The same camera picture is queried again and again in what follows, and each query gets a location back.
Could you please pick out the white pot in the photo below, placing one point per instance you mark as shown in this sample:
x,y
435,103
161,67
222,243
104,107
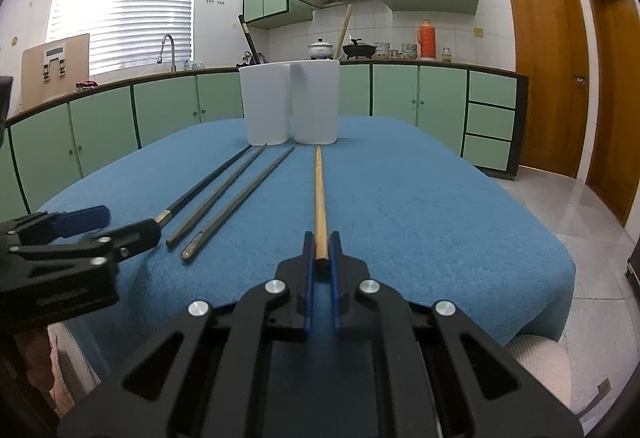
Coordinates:
x,y
320,50

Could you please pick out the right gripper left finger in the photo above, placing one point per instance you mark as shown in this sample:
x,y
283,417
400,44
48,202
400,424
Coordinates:
x,y
205,373

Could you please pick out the green lower cabinets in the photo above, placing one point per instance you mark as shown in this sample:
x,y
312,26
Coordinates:
x,y
478,113

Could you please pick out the black chopstick gold band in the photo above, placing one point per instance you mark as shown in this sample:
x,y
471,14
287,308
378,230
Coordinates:
x,y
254,54
165,215

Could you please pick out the orange thermos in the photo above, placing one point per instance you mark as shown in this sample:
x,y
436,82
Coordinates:
x,y
426,37

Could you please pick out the bamboo chopstick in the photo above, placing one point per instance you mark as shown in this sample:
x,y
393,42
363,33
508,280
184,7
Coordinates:
x,y
320,224
341,37

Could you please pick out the grey chopstick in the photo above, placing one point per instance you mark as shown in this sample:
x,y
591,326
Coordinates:
x,y
192,249
229,177

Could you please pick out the white chair cushion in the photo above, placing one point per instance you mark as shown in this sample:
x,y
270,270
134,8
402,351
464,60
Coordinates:
x,y
547,360

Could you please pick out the black wok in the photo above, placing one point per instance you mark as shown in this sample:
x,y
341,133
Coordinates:
x,y
357,49

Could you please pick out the blue table cloth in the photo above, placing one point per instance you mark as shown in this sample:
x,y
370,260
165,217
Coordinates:
x,y
426,222

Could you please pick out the white utensil holder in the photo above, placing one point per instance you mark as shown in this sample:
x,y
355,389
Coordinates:
x,y
295,100

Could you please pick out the brown wooden door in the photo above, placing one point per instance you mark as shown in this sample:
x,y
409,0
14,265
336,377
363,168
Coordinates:
x,y
551,50

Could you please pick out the person left hand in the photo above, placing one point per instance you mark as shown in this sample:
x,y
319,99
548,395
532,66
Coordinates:
x,y
35,348

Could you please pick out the cardboard box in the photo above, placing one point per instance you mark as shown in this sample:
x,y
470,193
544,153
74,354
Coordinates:
x,y
52,70

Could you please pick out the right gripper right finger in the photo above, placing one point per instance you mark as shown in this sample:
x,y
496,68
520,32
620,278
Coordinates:
x,y
436,372

